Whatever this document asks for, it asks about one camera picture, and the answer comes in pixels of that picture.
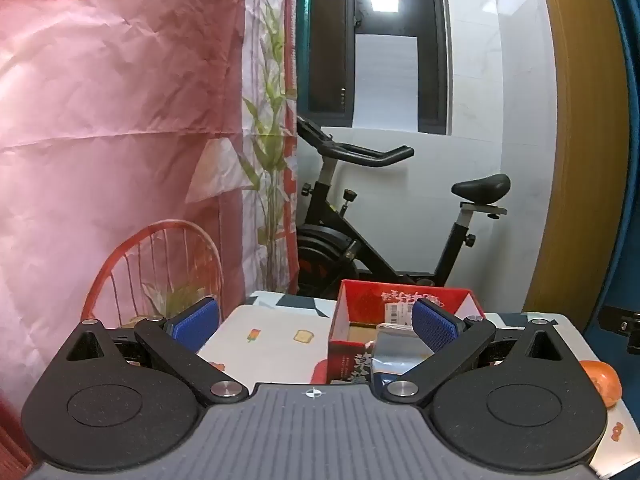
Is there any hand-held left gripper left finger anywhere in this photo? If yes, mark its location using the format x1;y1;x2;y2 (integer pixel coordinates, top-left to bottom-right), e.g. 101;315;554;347
50;297;249;407

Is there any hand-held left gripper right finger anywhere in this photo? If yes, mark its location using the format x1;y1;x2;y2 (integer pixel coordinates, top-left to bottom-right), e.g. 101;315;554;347
385;298;587;407

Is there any white face mask packet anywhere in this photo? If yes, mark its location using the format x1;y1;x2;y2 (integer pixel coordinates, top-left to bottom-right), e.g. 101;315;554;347
372;322;436;368

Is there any red cardboard box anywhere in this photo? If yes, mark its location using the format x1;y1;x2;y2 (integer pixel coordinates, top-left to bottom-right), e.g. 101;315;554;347
326;279;493;386

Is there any printed tablecloth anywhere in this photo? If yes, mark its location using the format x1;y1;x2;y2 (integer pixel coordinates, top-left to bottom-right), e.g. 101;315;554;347
197;290;632;478

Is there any black exercise bike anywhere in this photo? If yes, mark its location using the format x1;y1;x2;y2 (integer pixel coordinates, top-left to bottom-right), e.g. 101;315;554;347
295;115;512;298

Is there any orange fruit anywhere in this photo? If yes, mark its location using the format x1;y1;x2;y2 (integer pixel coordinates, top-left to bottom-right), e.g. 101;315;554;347
580;360;623;409

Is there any black door latch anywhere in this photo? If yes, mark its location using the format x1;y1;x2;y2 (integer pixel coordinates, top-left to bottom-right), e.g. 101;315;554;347
597;305;640;353

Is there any pink printed backdrop cloth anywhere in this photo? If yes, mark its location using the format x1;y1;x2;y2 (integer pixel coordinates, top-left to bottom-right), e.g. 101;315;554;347
0;0;301;480

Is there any brown wooden board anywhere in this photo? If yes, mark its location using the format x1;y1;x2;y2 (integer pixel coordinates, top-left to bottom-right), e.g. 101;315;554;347
520;0;632;315

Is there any blue door panel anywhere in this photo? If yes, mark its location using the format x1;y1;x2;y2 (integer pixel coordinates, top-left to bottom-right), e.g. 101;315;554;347
585;0;640;361

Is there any white paper sheet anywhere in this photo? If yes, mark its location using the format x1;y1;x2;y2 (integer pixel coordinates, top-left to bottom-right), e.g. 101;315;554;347
351;35;419;133

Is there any dark framed window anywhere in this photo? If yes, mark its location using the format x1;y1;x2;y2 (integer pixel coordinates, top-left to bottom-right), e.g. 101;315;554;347
296;0;451;136

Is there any teal window curtain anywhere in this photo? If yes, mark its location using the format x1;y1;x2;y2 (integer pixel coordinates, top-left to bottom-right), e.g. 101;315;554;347
295;0;312;113

